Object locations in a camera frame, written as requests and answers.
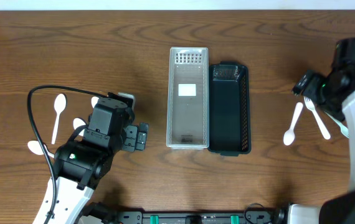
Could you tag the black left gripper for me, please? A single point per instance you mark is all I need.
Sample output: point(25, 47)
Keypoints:
point(135, 137)

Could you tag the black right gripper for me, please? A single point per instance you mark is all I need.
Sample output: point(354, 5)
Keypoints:
point(318, 81)

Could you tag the white plastic fork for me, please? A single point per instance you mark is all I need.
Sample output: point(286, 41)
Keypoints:
point(310, 106)
point(343, 129)

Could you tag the white plastic spoon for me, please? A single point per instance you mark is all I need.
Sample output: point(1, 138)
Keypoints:
point(77, 122)
point(35, 148)
point(94, 101)
point(289, 135)
point(59, 106)

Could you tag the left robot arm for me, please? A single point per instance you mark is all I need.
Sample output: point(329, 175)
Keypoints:
point(86, 157)

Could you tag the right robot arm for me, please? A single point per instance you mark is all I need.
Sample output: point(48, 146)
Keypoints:
point(342, 208)

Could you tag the white label sticker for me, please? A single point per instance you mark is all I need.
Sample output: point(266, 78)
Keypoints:
point(187, 90)

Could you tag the clear perforated plastic basket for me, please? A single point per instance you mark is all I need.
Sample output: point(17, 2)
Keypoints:
point(188, 116)

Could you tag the dark green perforated basket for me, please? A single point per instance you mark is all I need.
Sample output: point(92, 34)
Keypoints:
point(229, 104)

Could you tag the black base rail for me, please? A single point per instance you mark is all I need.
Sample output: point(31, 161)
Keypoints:
point(98, 213)

